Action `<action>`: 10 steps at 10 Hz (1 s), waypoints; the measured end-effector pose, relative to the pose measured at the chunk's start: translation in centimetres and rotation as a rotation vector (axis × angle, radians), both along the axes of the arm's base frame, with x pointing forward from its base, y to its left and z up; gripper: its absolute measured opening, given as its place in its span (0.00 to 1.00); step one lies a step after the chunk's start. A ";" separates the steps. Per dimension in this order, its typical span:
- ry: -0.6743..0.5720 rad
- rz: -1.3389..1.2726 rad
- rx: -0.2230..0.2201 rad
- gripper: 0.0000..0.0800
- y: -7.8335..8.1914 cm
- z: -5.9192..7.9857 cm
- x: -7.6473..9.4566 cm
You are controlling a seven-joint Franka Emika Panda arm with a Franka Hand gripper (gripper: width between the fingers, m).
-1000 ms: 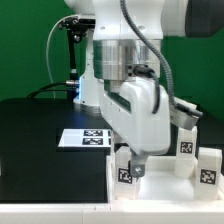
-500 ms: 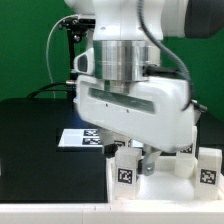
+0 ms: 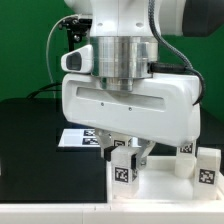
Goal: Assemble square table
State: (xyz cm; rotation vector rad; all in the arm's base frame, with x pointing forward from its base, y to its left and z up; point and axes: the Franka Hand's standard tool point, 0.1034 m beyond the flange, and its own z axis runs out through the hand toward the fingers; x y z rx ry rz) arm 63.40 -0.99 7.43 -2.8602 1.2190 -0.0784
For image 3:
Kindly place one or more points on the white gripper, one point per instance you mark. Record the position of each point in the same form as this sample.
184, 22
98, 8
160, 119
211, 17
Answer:
162, 108

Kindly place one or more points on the white square tabletop tray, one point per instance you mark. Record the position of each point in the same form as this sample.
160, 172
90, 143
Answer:
157, 182

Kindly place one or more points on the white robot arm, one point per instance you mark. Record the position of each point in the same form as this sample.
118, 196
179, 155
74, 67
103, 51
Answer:
116, 83

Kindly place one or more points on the white marker sheet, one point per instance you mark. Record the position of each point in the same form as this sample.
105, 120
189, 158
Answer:
78, 138

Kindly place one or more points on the white front rail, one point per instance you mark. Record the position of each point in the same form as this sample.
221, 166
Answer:
162, 213

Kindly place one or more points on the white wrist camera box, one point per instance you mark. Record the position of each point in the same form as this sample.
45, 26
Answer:
79, 60

